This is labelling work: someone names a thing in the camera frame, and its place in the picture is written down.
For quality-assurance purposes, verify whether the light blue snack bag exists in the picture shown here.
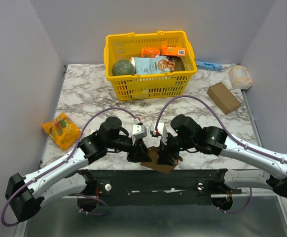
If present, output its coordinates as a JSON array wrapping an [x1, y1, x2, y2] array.
[[134, 56, 174, 75]]

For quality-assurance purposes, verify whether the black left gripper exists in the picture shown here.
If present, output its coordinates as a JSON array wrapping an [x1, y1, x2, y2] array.
[[107, 135, 152, 164]]

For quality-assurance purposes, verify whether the blue tissue packet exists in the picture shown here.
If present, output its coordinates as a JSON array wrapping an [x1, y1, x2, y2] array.
[[196, 61, 222, 72]]

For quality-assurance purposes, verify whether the dark brown snack packet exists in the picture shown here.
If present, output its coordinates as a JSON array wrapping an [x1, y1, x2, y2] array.
[[168, 56, 185, 72]]

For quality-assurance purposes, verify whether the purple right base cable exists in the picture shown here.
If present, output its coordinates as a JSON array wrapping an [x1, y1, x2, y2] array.
[[216, 187, 253, 214]]

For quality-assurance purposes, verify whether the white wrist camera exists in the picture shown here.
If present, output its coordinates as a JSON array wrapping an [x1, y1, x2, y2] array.
[[131, 122, 147, 145], [150, 122, 168, 145]]

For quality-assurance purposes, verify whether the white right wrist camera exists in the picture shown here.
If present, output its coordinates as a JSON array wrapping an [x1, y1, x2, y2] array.
[[150, 122, 168, 145]]

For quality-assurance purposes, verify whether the orange gummy candy bag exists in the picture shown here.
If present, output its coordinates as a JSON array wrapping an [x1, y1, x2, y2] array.
[[42, 113, 81, 151]]

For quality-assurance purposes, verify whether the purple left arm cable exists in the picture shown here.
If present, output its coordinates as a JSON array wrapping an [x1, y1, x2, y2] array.
[[0, 107, 141, 227]]

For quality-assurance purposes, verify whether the orange snack box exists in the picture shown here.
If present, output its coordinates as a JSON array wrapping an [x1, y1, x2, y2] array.
[[141, 48, 161, 58], [161, 46, 186, 56]]

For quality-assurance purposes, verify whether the brown cardboard box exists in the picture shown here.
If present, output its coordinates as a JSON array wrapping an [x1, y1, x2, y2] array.
[[207, 82, 242, 115], [140, 147, 179, 174]]

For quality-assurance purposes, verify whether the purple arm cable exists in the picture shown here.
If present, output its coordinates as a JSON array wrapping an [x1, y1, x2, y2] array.
[[155, 95, 287, 168], [0, 107, 141, 227]]

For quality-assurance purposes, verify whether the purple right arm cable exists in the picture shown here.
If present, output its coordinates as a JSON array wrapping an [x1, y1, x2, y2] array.
[[155, 95, 287, 168]]

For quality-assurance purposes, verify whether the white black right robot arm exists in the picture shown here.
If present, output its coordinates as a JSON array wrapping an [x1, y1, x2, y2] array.
[[150, 115, 287, 198]]

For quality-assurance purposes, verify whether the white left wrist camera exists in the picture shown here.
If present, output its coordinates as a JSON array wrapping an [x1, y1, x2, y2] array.
[[131, 122, 147, 145]]

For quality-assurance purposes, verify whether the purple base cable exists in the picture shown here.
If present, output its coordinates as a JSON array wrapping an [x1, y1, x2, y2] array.
[[75, 194, 109, 217], [216, 187, 253, 214]]

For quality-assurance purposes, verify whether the orange snack box left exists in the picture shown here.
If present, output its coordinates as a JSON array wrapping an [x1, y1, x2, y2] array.
[[141, 48, 161, 58]]

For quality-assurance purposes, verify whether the yellow plastic shopping basket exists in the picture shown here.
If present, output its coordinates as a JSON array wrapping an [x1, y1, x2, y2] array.
[[104, 31, 197, 101]]

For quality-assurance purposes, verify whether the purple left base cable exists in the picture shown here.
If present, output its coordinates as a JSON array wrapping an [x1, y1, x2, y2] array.
[[75, 194, 109, 217]]

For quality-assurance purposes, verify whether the folded brown cardboard box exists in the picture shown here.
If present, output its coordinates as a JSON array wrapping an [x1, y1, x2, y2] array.
[[207, 82, 242, 115]]

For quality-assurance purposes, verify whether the beige wrapped bread bag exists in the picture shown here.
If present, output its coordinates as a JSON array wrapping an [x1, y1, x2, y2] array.
[[228, 65, 252, 90]]

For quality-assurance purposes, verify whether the green round melon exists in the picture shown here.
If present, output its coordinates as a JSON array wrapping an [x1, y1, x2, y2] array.
[[112, 60, 136, 76]]

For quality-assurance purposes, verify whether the orange snack box right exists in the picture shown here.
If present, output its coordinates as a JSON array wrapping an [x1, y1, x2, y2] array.
[[161, 46, 186, 56]]

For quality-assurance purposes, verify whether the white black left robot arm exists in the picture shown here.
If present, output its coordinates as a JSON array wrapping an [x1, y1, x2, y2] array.
[[4, 117, 151, 222]]

